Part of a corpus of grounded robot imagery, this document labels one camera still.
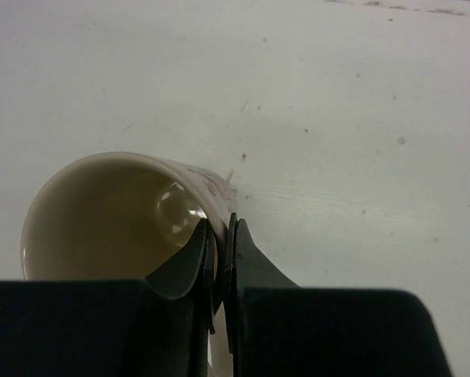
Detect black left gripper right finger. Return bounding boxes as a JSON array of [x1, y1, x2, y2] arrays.
[[223, 213, 298, 353]]

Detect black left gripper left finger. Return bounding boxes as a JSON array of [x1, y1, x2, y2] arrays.
[[145, 219, 215, 334]]

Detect beige ceramic mug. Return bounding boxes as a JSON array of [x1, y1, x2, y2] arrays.
[[20, 152, 238, 377]]

